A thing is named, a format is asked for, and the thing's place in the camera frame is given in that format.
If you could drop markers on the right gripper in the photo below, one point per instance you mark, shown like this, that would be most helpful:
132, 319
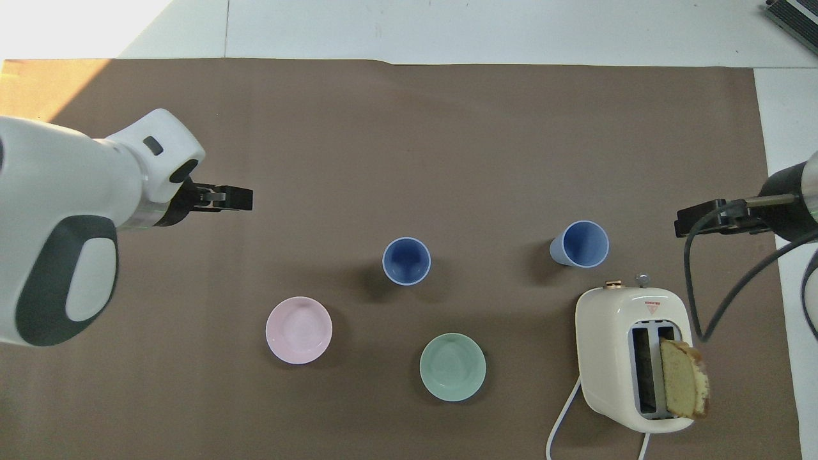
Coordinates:
785, 214

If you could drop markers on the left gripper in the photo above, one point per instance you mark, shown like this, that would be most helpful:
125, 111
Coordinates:
182, 207

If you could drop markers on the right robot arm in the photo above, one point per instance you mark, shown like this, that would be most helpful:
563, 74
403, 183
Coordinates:
813, 198

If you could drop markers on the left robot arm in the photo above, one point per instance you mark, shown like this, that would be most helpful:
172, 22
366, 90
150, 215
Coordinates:
57, 191

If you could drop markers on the bread slice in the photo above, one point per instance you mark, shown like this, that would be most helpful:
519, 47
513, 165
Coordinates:
680, 380

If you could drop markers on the grey metal device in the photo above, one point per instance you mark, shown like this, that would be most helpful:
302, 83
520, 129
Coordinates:
795, 13

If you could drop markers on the blue cup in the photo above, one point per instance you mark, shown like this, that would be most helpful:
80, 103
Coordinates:
583, 244
406, 260

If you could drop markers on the cream toaster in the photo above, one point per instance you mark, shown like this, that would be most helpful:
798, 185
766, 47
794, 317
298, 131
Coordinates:
607, 345

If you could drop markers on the green bowl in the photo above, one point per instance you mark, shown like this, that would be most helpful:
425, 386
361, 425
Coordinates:
452, 367

